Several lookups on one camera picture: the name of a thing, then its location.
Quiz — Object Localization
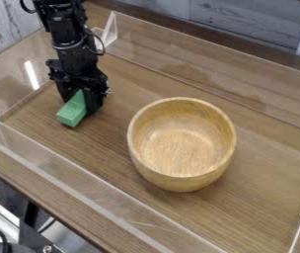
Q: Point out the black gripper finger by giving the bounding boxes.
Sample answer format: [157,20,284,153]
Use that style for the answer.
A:
[55,82,78,103]
[82,86,108,115]

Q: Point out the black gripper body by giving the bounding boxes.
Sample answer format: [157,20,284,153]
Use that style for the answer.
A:
[46,59,109,95]

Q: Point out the green rectangular block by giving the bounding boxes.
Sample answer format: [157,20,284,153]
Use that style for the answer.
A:
[55,90,86,127]

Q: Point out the brown wooden bowl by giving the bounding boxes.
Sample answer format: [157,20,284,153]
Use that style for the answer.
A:
[126,97,237,193]

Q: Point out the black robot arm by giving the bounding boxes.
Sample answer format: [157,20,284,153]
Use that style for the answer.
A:
[19,0,109,115]

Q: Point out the clear acrylic tray barrier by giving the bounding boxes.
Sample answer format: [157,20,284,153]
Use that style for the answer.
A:
[0,15,300,253]

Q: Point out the black table leg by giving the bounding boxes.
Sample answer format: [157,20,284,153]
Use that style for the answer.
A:
[23,202,39,227]

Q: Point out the black metal bracket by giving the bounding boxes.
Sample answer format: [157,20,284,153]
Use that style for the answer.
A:
[18,221,63,253]

